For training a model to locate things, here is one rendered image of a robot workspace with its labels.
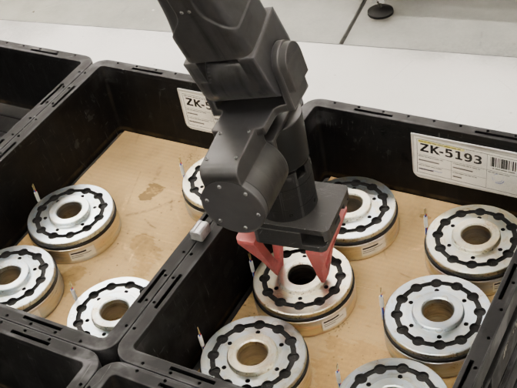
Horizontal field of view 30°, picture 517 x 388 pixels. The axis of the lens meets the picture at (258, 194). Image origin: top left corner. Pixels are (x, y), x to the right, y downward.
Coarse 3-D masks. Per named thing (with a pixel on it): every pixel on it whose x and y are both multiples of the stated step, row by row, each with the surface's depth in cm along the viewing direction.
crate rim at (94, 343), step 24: (96, 72) 120; (120, 72) 120; (144, 72) 118; (168, 72) 117; (72, 96) 117; (48, 120) 114; (24, 144) 111; (192, 240) 94; (168, 264) 92; (0, 312) 90; (24, 312) 90; (72, 336) 86; (96, 336) 86; (120, 336) 86; (120, 360) 86
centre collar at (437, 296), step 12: (420, 300) 92; (432, 300) 92; (444, 300) 92; (456, 300) 91; (420, 312) 91; (456, 312) 90; (420, 324) 90; (432, 324) 89; (444, 324) 89; (456, 324) 89
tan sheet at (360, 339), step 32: (416, 224) 105; (384, 256) 102; (416, 256) 101; (384, 288) 99; (352, 320) 96; (320, 352) 94; (352, 352) 93; (384, 352) 92; (320, 384) 91; (448, 384) 88
